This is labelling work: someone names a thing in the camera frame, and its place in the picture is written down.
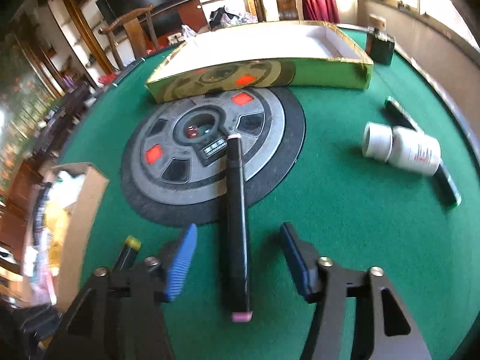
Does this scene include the black marker yellow cap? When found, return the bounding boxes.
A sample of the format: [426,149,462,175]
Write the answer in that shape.
[112,236,142,272]

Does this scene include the black marker pink cap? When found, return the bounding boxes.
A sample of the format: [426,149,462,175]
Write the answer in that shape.
[224,133,253,323]

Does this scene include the brown cardboard tray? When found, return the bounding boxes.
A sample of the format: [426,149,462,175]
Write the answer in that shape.
[21,163,109,311]

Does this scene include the round grey table centre panel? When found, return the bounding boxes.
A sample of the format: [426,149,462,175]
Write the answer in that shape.
[120,87,306,227]

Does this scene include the white bottle red label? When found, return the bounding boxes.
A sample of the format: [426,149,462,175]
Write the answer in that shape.
[362,122,441,176]

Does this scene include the black green pen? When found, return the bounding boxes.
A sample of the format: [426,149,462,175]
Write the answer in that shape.
[383,97,462,208]

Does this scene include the wooden armchair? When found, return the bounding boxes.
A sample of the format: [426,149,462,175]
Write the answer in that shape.
[98,4,160,71]

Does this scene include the gold white box lid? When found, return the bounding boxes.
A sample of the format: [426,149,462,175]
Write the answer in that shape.
[145,20,374,103]

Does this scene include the pile of clothes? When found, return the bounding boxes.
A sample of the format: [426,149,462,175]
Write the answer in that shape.
[208,7,258,31]

